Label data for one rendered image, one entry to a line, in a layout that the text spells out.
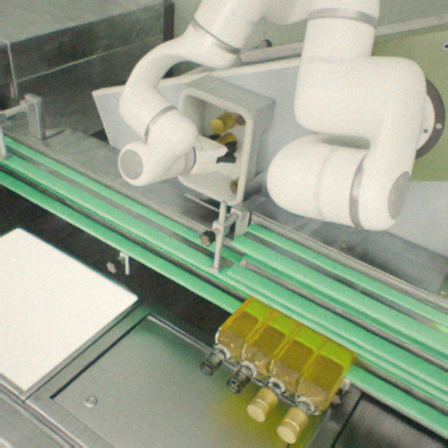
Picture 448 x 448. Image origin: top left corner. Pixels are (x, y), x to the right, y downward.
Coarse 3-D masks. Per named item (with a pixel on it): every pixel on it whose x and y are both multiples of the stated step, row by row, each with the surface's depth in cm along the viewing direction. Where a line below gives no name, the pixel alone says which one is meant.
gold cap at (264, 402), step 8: (264, 392) 90; (272, 392) 90; (256, 400) 89; (264, 400) 89; (272, 400) 90; (248, 408) 89; (256, 408) 88; (264, 408) 88; (272, 408) 90; (256, 416) 89; (264, 416) 88
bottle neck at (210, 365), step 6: (216, 348) 97; (222, 348) 97; (210, 354) 96; (216, 354) 96; (222, 354) 96; (204, 360) 95; (210, 360) 94; (216, 360) 95; (222, 360) 96; (204, 366) 96; (210, 366) 94; (216, 366) 95; (204, 372) 95; (210, 372) 95
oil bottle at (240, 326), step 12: (252, 300) 105; (240, 312) 102; (252, 312) 103; (264, 312) 103; (228, 324) 100; (240, 324) 100; (252, 324) 100; (216, 336) 98; (228, 336) 98; (240, 336) 98; (228, 348) 97; (240, 348) 97; (228, 360) 99
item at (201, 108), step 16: (192, 96) 111; (208, 96) 105; (192, 112) 113; (208, 112) 116; (240, 112) 102; (208, 128) 118; (240, 128) 113; (240, 144) 115; (240, 160) 117; (192, 176) 121; (208, 176) 121; (224, 176) 121; (240, 176) 110; (208, 192) 117; (224, 192) 117; (240, 192) 112
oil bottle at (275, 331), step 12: (276, 312) 104; (264, 324) 101; (276, 324) 101; (288, 324) 101; (252, 336) 98; (264, 336) 98; (276, 336) 99; (288, 336) 100; (252, 348) 96; (264, 348) 96; (276, 348) 97; (240, 360) 97; (252, 360) 95; (264, 360) 95; (264, 372) 96
